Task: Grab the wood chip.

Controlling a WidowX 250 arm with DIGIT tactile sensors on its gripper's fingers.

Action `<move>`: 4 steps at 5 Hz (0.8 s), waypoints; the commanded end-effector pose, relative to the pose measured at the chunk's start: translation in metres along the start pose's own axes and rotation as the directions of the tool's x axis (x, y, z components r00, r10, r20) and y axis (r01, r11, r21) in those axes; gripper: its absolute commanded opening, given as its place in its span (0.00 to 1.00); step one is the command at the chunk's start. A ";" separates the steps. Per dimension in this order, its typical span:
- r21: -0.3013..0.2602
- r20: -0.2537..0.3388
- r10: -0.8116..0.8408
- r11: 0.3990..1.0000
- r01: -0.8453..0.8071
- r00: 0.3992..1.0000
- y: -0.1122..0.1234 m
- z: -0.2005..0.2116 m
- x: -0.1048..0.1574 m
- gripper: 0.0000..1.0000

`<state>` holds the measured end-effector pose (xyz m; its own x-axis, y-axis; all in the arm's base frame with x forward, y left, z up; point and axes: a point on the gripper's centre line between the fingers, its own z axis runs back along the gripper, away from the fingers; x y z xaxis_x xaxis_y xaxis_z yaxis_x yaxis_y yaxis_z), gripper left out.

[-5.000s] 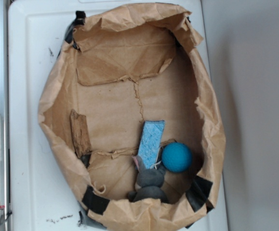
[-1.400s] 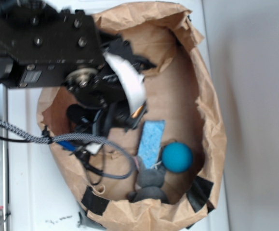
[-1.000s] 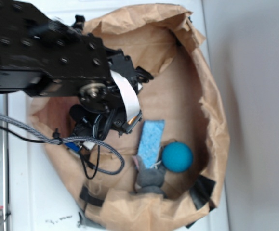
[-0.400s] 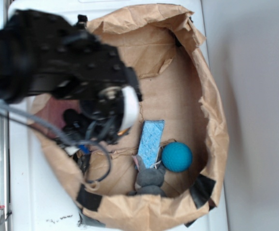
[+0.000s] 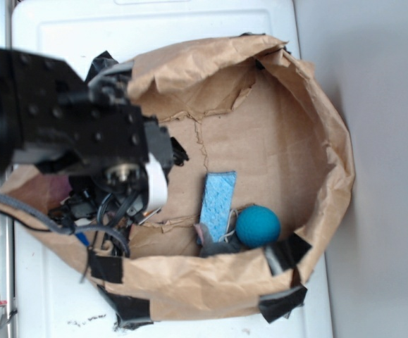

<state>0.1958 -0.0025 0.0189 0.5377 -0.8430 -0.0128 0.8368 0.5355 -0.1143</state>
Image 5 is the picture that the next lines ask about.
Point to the brown paper bag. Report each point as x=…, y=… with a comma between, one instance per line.
x=240, y=104

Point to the blue foam ball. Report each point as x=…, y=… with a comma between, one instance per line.
x=257, y=226

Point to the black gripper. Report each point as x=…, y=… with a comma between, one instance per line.
x=77, y=128

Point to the black tape front right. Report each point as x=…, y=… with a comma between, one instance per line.
x=281, y=304

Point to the blue sponge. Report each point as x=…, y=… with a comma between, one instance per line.
x=216, y=203

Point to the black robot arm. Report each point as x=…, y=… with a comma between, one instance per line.
x=9, y=116

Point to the black tape inner left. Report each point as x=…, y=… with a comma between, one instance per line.
x=106, y=268

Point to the black tape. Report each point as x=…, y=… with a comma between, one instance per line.
x=281, y=304
x=106, y=268
x=131, y=313

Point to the black tape right rim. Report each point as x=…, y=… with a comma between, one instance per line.
x=286, y=254

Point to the black tape front left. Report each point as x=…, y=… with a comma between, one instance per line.
x=131, y=313

